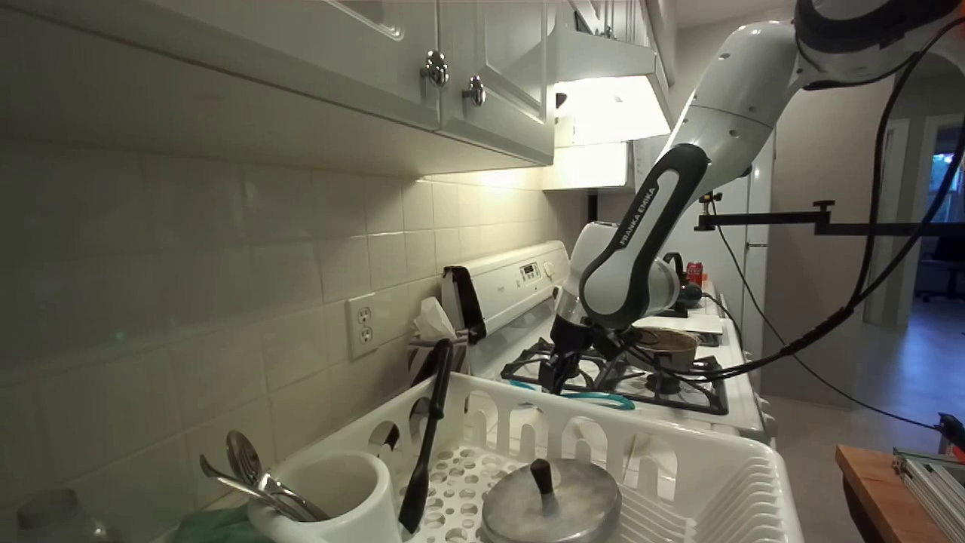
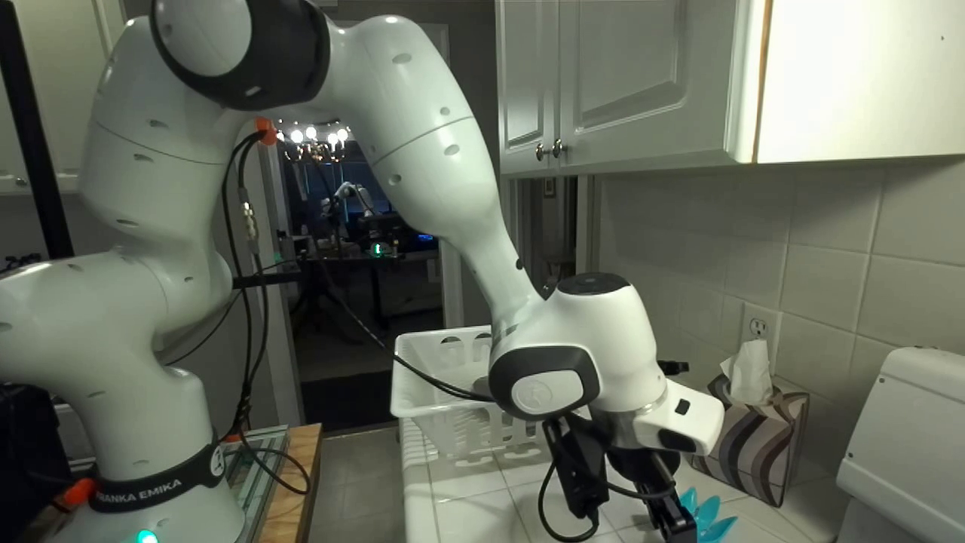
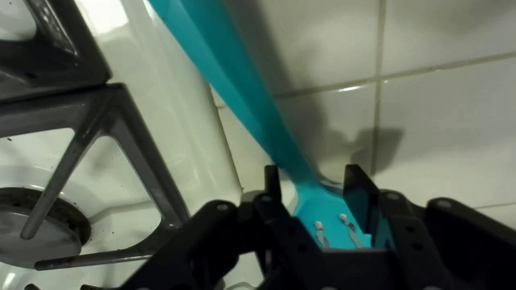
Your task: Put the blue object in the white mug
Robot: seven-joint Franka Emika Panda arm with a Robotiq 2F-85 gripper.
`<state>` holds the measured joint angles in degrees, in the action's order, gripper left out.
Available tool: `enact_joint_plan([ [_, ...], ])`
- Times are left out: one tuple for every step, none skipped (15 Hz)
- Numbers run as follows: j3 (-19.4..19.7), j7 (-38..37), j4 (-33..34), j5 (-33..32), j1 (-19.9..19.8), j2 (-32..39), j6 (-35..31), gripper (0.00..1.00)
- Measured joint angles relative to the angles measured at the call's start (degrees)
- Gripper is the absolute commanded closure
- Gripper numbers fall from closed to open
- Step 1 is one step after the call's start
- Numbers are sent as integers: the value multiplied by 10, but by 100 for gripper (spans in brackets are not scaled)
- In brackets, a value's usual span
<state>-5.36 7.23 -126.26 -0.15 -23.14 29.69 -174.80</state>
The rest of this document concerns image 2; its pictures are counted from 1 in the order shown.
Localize black camera cable loop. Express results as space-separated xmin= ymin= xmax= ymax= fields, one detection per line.
xmin=534 ymin=419 xmax=610 ymax=543

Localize black cable bundle to wrist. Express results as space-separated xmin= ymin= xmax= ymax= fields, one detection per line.
xmin=300 ymin=263 xmax=498 ymax=407

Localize striped tissue box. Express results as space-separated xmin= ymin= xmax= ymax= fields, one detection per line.
xmin=686 ymin=372 xmax=815 ymax=511

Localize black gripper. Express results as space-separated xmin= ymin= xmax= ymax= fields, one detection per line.
xmin=605 ymin=448 xmax=702 ymax=543

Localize metal robot mounting plate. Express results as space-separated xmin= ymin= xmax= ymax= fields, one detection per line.
xmin=215 ymin=424 xmax=293 ymax=528

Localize white wall outlet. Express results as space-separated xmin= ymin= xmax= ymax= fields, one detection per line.
xmin=739 ymin=302 xmax=783 ymax=364

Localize white panel door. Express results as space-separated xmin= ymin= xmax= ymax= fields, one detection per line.
xmin=0 ymin=0 xmax=136 ymax=195

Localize black camera stand pole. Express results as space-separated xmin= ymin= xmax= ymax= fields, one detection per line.
xmin=0 ymin=0 xmax=80 ymax=266

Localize lit chandelier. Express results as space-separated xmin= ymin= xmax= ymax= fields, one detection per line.
xmin=276 ymin=119 xmax=356 ymax=169

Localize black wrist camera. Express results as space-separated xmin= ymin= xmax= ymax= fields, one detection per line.
xmin=546 ymin=414 xmax=611 ymax=523

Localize white tissue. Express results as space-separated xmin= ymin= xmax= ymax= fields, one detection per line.
xmin=715 ymin=335 xmax=777 ymax=410

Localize dark background table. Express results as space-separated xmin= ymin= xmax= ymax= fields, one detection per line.
xmin=293 ymin=238 xmax=446 ymax=332

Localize white wall cabinet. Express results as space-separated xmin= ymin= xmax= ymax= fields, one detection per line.
xmin=490 ymin=0 xmax=965 ymax=183

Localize short black mounting rod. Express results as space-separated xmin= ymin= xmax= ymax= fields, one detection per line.
xmin=228 ymin=266 xmax=306 ymax=294

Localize white plastic dish rack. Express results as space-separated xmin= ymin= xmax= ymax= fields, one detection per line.
xmin=386 ymin=322 xmax=554 ymax=472

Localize white gas stove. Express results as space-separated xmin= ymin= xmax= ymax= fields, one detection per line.
xmin=831 ymin=343 xmax=965 ymax=543

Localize black cables at robot base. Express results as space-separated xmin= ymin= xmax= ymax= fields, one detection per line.
xmin=211 ymin=126 xmax=318 ymax=499

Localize orange plug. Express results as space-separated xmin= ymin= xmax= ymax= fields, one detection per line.
xmin=47 ymin=473 xmax=99 ymax=514

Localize wooden board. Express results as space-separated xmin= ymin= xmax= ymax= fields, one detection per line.
xmin=254 ymin=419 xmax=330 ymax=543

